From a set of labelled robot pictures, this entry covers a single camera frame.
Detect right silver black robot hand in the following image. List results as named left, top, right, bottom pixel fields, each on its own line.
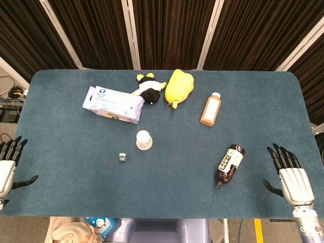
left=262, top=143, right=315, bottom=206

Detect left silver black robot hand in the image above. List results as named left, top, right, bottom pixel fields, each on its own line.
left=0, top=136, right=39, bottom=199

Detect white paper cup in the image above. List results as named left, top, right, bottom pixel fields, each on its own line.
left=135, top=130, right=153, bottom=150

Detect grey purple robot base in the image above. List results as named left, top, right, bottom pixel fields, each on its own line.
left=105, top=218, right=211, bottom=243

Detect black box on floor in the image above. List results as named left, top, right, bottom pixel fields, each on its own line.
left=0, top=106, right=20, bottom=124

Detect dark tea bottle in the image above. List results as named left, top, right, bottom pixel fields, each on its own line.
left=214, top=144, right=246, bottom=189

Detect beige knitted cloth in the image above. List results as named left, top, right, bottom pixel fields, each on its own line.
left=48, top=217, right=104, bottom=243

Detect white table leg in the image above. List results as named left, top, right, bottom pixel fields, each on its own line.
left=221, top=219, right=230, bottom=243

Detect dark brown curtain panel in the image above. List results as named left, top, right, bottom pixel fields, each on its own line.
left=288, top=43, right=324, bottom=126
left=48, top=0, right=134, bottom=70
left=204, top=0, right=324, bottom=71
left=131, top=0, right=217, bottom=70
left=0, top=0, right=78, bottom=82

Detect blue printed package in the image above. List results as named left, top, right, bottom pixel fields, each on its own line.
left=85, top=217, right=117, bottom=237

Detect orange juice bottle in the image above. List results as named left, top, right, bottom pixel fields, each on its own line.
left=199, top=92, right=223, bottom=126

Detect blue felt table mat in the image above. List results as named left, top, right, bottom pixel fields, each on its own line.
left=0, top=69, right=324, bottom=220

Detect purple white tissue pack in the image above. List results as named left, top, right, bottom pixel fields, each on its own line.
left=82, top=86, right=145, bottom=125

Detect yellow plush toy with keyring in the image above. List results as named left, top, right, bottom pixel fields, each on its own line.
left=164, top=69, right=195, bottom=111

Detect black white plush toy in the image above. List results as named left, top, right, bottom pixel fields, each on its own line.
left=131, top=72, right=167, bottom=104

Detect tangled floor cables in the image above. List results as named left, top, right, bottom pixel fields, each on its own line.
left=0, top=74, right=29, bottom=108

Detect white partition post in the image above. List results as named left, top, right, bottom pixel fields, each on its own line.
left=120, top=0, right=141, bottom=70
left=275, top=19, right=324, bottom=72
left=196, top=0, right=225, bottom=70
left=39, top=0, right=84, bottom=70
left=0, top=57, right=30, bottom=88

